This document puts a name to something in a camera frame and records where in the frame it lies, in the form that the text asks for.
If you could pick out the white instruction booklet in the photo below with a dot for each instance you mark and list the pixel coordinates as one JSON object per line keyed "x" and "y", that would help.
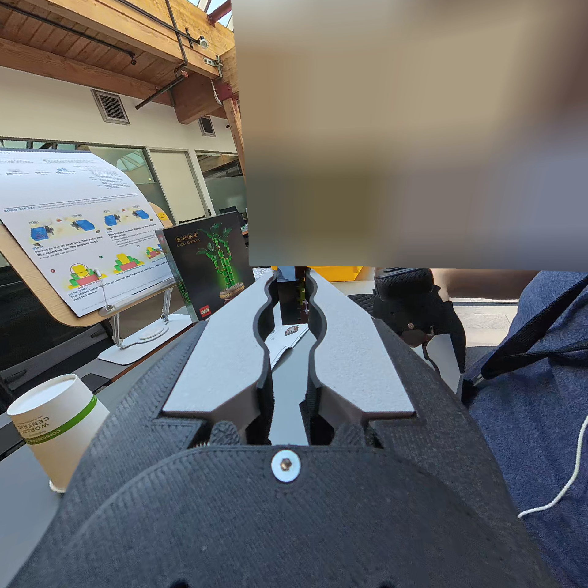
{"x": 285, "y": 344}

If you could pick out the black toy set box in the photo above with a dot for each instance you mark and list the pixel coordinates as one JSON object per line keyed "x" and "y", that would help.
{"x": 216, "y": 275}

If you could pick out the grey desk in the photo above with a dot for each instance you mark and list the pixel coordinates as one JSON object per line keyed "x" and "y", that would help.
{"x": 18, "y": 528}

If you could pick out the small metal wall vent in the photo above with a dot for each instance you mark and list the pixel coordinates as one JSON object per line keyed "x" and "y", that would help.
{"x": 207, "y": 125}

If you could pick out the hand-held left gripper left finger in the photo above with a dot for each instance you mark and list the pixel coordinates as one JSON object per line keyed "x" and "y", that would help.
{"x": 220, "y": 363}

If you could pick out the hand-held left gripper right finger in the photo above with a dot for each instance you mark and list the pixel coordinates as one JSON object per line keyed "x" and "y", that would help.
{"x": 363, "y": 367}

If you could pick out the person's blue shirt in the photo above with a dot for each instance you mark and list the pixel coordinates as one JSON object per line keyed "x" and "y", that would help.
{"x": 528, "y": 436}

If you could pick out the printed instruction sheet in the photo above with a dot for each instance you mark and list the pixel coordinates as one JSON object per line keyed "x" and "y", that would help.
{"x": 69, "y": 229}

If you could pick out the black brown green brick assembly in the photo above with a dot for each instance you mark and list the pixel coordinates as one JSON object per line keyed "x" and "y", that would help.
{"x": 291, "y": 303}

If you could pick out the white paper cup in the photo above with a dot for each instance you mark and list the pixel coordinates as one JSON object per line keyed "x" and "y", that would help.
{"x": 55, "y": 432}

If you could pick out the yellow storage bin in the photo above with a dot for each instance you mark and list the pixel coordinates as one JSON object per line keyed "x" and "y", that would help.
{"x": 340, "y": 273}

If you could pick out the yellow smiley sign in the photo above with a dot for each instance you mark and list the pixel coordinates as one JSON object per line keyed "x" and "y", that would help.
{"x": 161, "y": 216}

